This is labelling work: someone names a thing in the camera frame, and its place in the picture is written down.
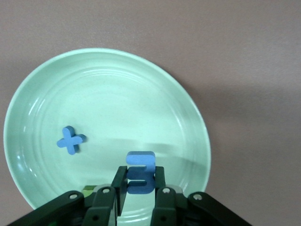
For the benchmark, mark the green letter g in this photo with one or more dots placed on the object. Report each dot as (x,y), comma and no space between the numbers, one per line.
(88,189)

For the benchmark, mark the green plate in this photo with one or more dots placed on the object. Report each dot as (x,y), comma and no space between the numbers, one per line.
(117,106)

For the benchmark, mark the brown table cover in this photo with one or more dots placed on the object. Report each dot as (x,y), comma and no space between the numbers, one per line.
(235,47)

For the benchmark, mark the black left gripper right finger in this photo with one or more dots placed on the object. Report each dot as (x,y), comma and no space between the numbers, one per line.
(169,207)

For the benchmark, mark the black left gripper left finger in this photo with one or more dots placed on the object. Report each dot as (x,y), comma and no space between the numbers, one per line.
(101,204)

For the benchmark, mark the blue letter E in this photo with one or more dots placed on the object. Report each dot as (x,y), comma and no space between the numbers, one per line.
(141,162)

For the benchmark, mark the blue letter x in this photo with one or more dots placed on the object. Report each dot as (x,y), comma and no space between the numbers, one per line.
(70,140)

